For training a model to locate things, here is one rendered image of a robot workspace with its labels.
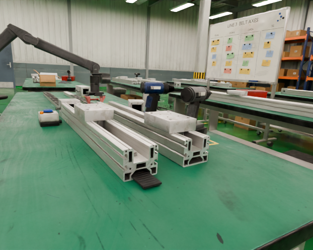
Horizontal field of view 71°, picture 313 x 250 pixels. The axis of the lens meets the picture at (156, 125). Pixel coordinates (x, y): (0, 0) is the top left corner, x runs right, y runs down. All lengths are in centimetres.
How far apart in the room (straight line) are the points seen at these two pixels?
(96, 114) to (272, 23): 321
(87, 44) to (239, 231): 1235
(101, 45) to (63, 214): 1240
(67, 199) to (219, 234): 31
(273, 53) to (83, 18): 1042
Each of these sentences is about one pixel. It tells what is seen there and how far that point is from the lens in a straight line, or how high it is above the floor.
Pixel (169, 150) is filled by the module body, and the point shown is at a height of 81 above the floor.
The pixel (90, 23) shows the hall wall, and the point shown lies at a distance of 1273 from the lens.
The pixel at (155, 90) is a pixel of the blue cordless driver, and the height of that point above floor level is 96.
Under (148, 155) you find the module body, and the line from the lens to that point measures 58.
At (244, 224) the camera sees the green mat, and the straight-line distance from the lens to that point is 48.
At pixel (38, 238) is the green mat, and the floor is 78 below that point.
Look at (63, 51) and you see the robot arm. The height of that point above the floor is 114.
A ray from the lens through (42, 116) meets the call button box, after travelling 112.
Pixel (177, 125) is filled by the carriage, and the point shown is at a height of 89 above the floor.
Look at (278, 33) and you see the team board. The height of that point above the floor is 163.
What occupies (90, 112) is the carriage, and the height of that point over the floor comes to 90.
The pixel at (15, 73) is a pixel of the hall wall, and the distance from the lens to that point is 1230.
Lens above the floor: 105
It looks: 14 degrees down
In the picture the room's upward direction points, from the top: 3 degrees clockwise
